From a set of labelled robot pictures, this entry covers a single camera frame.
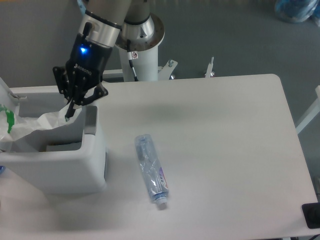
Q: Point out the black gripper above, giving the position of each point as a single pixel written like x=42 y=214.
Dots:
x=82 y=72

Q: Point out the clear plastic bag green strip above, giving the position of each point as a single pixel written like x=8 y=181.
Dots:
x=14 y=127

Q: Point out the crushed clear plastic bottle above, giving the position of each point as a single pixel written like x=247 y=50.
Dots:
x=152 y=171

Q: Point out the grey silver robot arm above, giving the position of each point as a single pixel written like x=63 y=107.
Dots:
x=103 y=21

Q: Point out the white trash can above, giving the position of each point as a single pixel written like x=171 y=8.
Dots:
x=70 y=159

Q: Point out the blue plastic bag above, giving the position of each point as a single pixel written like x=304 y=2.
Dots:
x=295 y=11

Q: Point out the black device at table edge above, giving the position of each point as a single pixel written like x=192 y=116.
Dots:
x=311 y=212

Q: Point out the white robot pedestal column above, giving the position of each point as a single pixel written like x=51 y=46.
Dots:
x=138 y=49

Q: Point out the white pedestal base frame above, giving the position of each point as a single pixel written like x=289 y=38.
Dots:
x=164 y=72

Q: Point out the white frame leg right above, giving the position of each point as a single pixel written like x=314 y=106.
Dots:
x=310 y=113

